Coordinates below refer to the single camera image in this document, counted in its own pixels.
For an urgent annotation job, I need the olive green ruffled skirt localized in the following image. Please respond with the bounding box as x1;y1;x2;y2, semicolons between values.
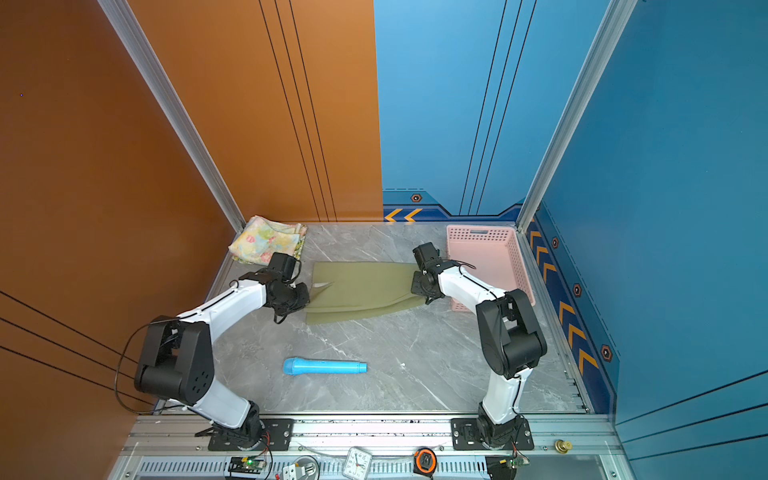
304;262;424;325

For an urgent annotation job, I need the pastel floral skirt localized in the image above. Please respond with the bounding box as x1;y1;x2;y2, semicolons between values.
228;216;308;265

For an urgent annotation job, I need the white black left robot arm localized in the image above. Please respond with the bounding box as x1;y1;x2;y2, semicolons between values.
134;275;309;450

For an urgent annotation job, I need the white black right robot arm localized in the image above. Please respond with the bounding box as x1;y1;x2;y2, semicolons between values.
411;264;547;449

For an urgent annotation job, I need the blue toy microphone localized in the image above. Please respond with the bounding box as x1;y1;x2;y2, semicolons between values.
283;357;368;376

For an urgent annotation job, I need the pink perforated plastic basket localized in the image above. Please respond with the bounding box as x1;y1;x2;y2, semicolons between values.
446;225;536;306

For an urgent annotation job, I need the white power plug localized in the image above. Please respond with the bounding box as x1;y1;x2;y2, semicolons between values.
280;456;320;480

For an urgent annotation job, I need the green circuit board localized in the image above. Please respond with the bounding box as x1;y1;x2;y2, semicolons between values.
226;456;269;479

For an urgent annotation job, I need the orange black tape measure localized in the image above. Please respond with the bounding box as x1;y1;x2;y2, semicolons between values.
413;447;438;479

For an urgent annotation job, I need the small white clock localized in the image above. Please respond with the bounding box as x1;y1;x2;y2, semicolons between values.
342;447;373;480

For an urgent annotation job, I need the right circuit board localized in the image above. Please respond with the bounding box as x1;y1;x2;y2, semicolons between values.
485;455;530;480

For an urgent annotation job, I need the brass round knob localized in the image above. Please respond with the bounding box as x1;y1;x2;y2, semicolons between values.
554;439;573;454

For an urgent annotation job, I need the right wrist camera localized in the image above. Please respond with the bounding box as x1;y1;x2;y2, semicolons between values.
413;242;442;271

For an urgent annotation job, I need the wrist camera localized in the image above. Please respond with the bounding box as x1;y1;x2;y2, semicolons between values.
413;242;442;271
267;252;302;283

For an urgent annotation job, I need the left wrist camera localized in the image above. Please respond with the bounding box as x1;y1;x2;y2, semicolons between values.
267;252;302;283

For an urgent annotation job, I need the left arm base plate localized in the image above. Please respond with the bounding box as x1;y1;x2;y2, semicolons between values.
197;417;294;453

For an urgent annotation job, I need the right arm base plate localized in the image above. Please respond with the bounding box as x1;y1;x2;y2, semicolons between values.
450;415;535;451

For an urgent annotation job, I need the aluminium front rail frame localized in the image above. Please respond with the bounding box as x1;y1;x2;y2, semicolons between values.
109;413;634;479

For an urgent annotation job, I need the aluminium corner post left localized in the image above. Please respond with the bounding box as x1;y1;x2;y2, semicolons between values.
98;0;246;233

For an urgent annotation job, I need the aluminium corner post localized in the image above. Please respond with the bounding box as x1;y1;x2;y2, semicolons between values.
516;0;638;234
98;0;246;233

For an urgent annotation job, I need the aluminium corner post right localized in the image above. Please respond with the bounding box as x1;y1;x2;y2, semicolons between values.
516;0;638;234

